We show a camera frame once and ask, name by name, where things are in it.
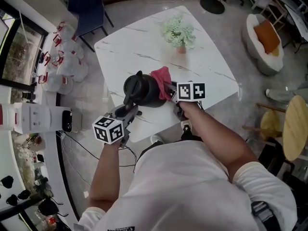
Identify pink cloth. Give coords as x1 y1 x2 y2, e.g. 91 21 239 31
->
150 66 173 101

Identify round wooden table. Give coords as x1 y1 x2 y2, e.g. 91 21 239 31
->
282 95 308 162

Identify black metal chair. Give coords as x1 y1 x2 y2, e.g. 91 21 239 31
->
257 138 295 178

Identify black-framed window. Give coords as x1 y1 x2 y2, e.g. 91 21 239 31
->
0 0 49 231

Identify person's right forearm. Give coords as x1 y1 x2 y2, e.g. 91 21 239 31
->
179 101 260 184

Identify cluster of clear water jugs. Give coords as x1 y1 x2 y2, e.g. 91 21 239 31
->
38 22 89 95

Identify light wooden rack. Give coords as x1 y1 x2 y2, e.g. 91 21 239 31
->
251 0 289 33

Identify white water dispenser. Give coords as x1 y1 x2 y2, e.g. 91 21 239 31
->
14 102 73 134

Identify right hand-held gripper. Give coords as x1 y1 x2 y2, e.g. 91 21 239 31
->
164 81 206 122

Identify person's left shoe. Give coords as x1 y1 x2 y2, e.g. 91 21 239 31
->
150 133 166 145

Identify orange cushion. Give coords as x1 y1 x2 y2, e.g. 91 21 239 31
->
254 19 282 54

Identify grey waste bin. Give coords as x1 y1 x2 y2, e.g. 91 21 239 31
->
61 109 82 133

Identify person's right shoe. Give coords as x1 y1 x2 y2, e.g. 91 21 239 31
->
180 119 193 139

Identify person's left forearm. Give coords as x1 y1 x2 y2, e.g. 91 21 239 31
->
89 142 128 213

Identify grey shoulder strap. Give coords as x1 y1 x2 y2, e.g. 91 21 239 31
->
251 201 282 231

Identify cluster of small bottles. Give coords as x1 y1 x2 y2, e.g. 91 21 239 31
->
14 132 52 197

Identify blue chair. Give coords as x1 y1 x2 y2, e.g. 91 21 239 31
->
67 0 115 52

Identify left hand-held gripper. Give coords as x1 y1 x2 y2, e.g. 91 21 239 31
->
92 104 143 149

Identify pale flowers in pink pot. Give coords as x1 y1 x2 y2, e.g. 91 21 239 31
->
160 14 197 54

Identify person's shoe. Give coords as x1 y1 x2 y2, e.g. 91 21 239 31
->
150 133 166 145
180 119 193 139

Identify person's black trousers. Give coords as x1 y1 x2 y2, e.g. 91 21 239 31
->
134 131 205 161

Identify white round armchair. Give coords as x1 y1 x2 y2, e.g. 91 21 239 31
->
242 13 284 76

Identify yellow wooden stool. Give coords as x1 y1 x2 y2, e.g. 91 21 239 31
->
242 102 287 144

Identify left hand-held gripper cable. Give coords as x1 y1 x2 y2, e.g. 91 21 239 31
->
125 145 138 175

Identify black face mask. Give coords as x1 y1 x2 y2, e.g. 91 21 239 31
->
18 189 32 200
6 194 20 205
38 197 69 218
0 175 14 189

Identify black kettle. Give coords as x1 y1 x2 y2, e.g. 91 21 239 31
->
123 70 171 108

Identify person's white t-shirt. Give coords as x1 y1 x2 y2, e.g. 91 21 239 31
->
77 140 299 231

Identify black floor cable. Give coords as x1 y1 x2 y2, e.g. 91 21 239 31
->
56 131 101 161

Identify black cylindrical canister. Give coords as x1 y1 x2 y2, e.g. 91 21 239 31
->
21 91 37 100

